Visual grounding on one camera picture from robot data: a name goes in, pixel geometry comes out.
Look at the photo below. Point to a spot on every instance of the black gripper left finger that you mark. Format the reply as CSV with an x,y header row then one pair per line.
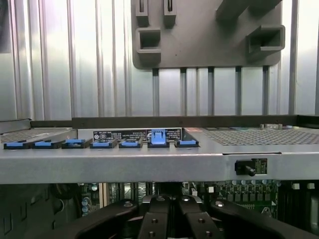
x,y
154,219

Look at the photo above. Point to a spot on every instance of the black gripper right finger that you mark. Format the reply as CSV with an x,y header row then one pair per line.
x,y
192,219

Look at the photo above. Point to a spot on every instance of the open grey PC case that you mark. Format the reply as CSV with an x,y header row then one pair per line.
x,y
124,166

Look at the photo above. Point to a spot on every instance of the green motherboard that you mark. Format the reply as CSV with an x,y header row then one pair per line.
x,y
249,196

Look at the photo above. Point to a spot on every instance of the blue card retention clip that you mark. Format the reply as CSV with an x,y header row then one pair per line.
x,y
42,144
157,139
186,143
73,143
129,143
15,145
102,144

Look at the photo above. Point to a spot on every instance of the RAM slot white latches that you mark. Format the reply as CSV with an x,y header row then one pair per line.
x,y
311,201
296,199

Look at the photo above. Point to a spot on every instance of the grey parts rack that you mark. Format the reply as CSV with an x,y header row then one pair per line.
x,y
199,49

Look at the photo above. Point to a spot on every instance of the black intrusion switch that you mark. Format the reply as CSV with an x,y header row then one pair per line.
x,y
243,168

